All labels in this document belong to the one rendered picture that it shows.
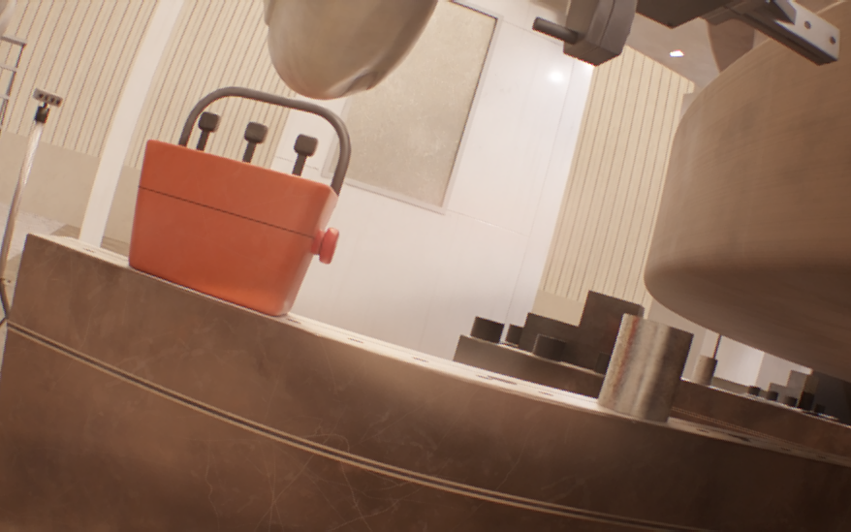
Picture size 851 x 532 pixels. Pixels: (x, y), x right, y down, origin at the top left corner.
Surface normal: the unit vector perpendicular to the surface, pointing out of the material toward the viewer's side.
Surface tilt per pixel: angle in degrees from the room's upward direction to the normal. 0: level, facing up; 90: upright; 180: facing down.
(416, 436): 90
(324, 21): 148
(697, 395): 90
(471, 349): 90
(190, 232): 97
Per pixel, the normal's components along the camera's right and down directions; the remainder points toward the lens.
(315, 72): -0.28, 0.88
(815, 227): -0.95, -0.28
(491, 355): -0.33, -0.11
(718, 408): -0.66, -0.20
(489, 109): 0.37, 0.10
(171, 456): 0.04, 0.00
